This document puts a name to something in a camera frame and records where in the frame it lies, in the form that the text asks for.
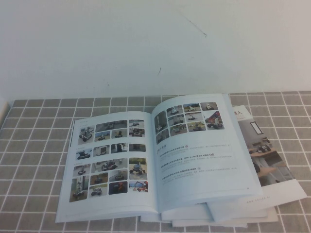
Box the grey checked tablecloth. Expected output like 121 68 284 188
0 91 311 233

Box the white booklet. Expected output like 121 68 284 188
206 190 268 222
171 219 249 228

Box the cream paper booklet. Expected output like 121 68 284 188
140 203 279 223

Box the robot catalogue book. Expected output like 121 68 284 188
54 93 308 224

